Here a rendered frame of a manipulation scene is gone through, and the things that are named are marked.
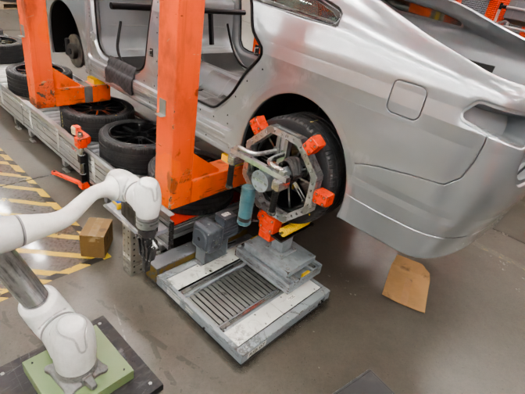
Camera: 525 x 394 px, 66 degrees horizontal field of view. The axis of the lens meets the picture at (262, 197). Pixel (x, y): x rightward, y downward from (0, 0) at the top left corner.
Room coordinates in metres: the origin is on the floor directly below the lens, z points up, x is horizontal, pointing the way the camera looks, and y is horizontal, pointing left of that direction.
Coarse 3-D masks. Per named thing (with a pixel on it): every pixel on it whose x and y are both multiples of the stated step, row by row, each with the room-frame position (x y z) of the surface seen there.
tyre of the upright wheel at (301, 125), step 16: (304, 112) 2.40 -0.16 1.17; (288, 128) 2.22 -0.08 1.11; (304, 128) 2.16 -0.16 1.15; (320, 128) 2.18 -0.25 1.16; (336, 144) 2.15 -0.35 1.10; (320, 160) 2.06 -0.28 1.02; (336, 160) 2.07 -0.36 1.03; (336, 176) 2.04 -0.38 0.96; (336, 192) 2.04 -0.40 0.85; (320, 208) 2.02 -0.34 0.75; (336, 208) 2.19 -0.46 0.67
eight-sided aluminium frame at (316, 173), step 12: (264, 132) 2.22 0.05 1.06; (276, 132) 2.17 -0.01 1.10; (288, 132) 2.14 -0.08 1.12; (252, 144) 2.27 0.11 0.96; (300, 144) 2.06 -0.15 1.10; (252, 156) 2.32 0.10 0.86; (312, 156) 2.05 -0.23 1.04; (252, 168) 2.31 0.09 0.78; (312, 168) 1.99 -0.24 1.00; (312, 180) 1.98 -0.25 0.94; (312, 192) 1.97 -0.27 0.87; (264, 204) 2.17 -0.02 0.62; (312, 204) 2.00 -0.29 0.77; (276, 216) 2.10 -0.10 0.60; (288, 216) 2.04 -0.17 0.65
